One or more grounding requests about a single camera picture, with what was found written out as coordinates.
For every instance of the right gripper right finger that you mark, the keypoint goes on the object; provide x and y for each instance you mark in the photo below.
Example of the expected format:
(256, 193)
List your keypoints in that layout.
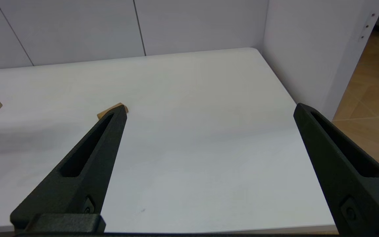
(350, 191)

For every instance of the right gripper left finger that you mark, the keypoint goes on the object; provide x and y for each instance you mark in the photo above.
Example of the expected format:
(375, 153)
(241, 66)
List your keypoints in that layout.
(87, 177)

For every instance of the rectangular wooden building block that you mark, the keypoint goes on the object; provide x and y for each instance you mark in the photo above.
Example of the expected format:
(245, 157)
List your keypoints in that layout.
(118, 106)

